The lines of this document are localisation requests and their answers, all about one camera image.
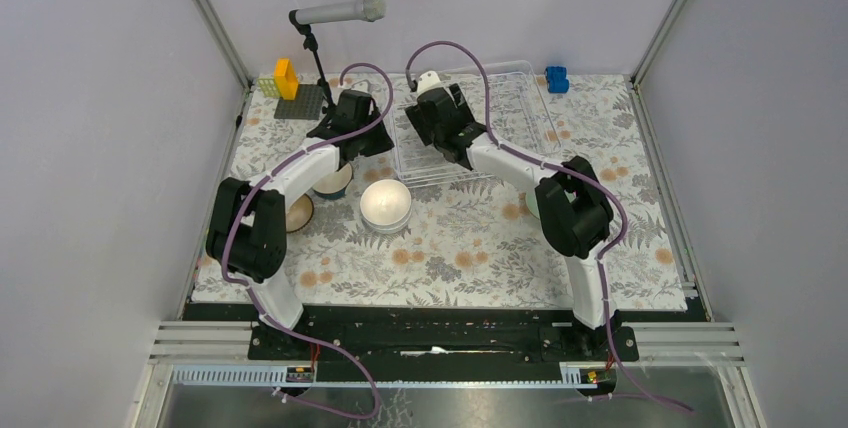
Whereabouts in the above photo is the teal bowl white interior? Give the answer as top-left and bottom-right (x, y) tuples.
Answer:
(312, 163), (354, 200)

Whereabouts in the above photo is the white ribbed bowl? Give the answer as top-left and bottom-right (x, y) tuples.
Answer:
(359, 179), (412, 234)

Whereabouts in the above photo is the dark brown patterned bowl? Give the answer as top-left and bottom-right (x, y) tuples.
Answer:
(285, 194), (315, 233)

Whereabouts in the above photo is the pale green ceramic bowl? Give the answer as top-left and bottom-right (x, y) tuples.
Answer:
(525, 191), (540, 219)

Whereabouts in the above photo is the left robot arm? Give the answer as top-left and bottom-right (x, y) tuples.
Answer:
(205, 89), (394, 359)

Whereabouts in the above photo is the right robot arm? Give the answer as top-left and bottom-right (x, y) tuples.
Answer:
(404, 81), (614, 360)

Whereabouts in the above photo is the grey toy baseplate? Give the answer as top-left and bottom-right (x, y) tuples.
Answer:
(274, 84), (325, 121)

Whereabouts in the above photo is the orange toy block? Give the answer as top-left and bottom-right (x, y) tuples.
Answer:
(273, 58), (300, 101)

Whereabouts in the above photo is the black microphone tripod stand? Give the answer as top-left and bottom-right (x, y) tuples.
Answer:
(291, 18), (335, 113)

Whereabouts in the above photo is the yellow-green toy block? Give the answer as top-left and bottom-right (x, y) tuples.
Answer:
(256, 77), (281, 99)

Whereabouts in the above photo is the floral patterned table mat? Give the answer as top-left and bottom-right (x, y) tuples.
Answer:
(191, 73), (689, 312)

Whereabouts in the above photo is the grey microphone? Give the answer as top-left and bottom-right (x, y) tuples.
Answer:
(289, 0), (387, 25)

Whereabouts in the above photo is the blue toy block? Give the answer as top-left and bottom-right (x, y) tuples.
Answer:
(545, 65), (570, 94)

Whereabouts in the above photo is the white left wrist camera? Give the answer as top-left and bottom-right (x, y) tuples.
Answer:
(349, 79), (373, 94)

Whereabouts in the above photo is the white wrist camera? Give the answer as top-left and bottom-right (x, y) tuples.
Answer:
(349, 79), (373, 94)
(415, 70), (443, 96)

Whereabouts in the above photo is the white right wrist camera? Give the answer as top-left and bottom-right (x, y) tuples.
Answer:
(415, 70), (443, 96)

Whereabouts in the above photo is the white wire dish rack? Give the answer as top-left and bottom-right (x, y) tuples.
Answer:
(388, 59), (563, 189)

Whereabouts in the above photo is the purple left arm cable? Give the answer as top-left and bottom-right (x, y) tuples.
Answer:
(219, 62), (396, 421)

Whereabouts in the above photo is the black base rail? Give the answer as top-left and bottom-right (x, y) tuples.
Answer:
(248, 305), (639, 382)

